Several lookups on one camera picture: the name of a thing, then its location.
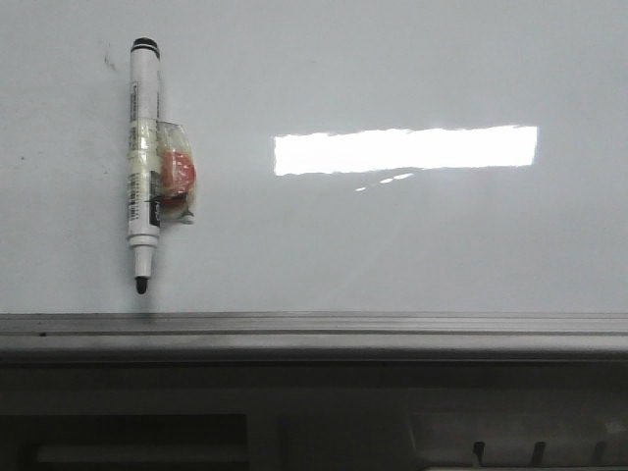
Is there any white black whiteboard marker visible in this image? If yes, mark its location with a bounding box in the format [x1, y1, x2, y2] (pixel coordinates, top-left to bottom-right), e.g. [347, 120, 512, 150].
[127, 37, 196, 294]

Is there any grey base unit below board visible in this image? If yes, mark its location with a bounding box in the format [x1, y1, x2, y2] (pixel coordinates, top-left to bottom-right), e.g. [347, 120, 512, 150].
[1, 361, 627, 470]

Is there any white whiteboard with aluminium frame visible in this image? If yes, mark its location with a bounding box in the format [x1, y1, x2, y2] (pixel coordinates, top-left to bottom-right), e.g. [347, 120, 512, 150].
[1, 1, 627, 363]

